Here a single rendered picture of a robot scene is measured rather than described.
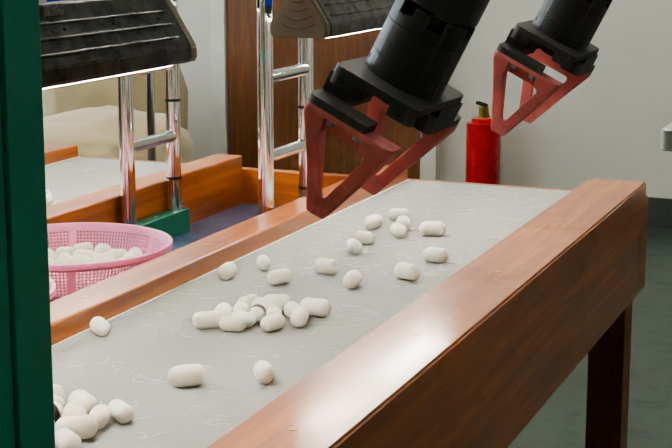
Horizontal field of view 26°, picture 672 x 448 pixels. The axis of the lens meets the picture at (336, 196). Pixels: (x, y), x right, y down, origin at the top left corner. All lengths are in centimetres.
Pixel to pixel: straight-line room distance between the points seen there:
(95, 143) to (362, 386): 312
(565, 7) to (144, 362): 56
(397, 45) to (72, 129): 353
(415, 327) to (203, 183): 108
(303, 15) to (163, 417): 70
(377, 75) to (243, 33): 541
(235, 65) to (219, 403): 507
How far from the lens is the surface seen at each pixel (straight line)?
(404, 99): 96
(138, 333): 163
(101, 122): 452
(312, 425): 125
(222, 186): 263
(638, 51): 588
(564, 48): 137
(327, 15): 189
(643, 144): 591
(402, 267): 184
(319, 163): 97
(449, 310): 161
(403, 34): 97
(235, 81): 642
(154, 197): 242
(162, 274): 179
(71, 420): 130
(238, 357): 153
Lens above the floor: 118
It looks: 10 degrees down
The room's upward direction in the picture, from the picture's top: straight up
